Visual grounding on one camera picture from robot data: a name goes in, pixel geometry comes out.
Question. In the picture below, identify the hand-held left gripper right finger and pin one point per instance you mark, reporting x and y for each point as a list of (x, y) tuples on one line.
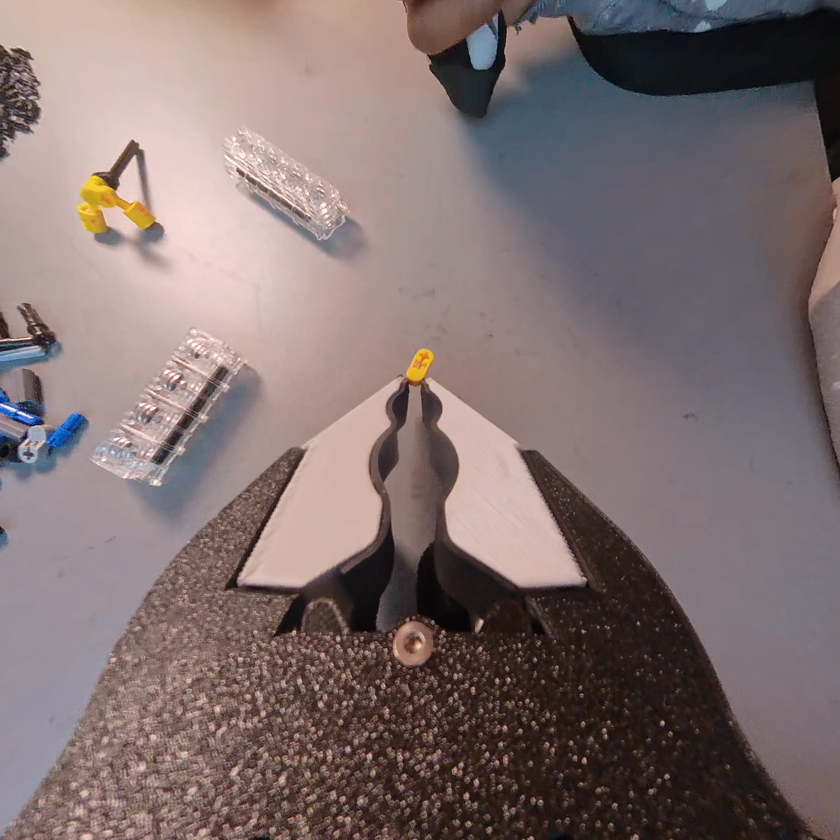
[(505, 512)]

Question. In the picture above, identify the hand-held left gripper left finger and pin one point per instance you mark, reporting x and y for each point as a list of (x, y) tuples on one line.
[(315, 505)]

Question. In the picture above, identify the small yellow connector piece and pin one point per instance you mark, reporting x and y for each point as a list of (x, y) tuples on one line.
[(420, 367)]

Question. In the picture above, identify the yellow assembly with black axle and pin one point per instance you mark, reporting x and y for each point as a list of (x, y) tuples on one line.
[(98, 190)]

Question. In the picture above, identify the grey desk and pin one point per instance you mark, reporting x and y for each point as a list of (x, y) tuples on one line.
[(558, 262)]

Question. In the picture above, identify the person's right hand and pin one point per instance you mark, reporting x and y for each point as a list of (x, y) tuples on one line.
[(446, 23)]

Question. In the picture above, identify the clear studded building brick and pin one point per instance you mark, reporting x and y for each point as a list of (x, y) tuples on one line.
[(282, 177), (164, 410)]

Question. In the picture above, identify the pile of small building parts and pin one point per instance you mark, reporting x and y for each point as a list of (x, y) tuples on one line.
[(26, 420)]

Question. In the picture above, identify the pile of tiny black parts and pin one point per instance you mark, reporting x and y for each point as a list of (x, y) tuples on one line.
[(16, 98)]

